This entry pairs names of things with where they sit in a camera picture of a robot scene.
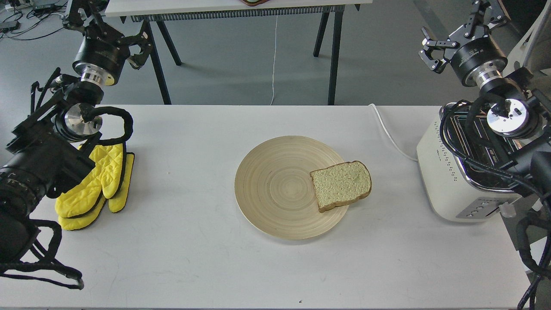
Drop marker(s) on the white chrome toaster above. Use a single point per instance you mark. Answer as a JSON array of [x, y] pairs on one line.
[[456, 191]]

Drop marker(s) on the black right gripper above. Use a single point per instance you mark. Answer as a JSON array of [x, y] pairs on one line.
[[476, 61]]

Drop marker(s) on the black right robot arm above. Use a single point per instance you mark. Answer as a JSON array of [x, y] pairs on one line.
[[479, 157]]

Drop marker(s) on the upper yellow oven mitt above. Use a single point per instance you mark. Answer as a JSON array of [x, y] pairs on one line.
[[104, 181]]

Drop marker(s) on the white office chair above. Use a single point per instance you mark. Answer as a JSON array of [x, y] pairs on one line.
[[533, 50]]

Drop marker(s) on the white table with black legs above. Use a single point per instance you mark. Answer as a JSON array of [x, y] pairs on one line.
[[159, 11]]

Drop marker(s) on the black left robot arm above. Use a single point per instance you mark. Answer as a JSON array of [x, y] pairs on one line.
[[52, 146]]

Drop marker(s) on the yellow oven mitt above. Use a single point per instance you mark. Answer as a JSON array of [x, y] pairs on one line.
[[120, 189], [104, 181]]

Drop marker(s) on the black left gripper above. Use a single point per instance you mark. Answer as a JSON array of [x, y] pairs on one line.
[[100, 41]]

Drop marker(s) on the slice of brown bread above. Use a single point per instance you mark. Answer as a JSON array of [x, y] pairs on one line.
[[341, 184]]

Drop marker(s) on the lower yellow oven mitt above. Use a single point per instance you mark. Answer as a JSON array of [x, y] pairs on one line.
[[120, 189]]

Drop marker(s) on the round bamboo plate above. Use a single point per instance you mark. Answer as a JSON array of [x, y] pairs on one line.
[[274, 191]]

